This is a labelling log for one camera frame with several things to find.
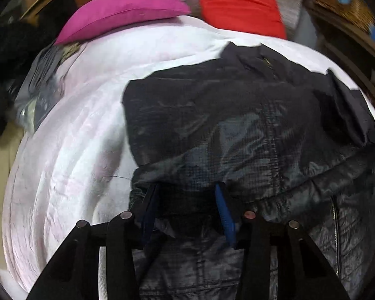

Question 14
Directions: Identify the dark navy quilted jacket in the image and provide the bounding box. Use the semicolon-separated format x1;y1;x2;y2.
122;43;375;299

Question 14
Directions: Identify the white pink bed quilt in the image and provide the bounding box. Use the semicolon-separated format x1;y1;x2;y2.
0;16;357;299

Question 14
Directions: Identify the grey garment beside pillow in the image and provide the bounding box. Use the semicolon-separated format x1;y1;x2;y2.
11;43;81;134

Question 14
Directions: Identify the wooden side table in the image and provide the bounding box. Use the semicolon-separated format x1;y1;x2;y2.
304;1;375;107

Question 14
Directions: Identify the red square cushion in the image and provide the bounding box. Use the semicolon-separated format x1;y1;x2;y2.
199;0;287;39

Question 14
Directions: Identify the magenta pillow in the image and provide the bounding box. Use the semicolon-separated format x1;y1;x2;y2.
55;0;191;45

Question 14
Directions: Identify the wicker basket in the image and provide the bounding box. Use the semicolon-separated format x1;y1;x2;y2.
313;0;375;33

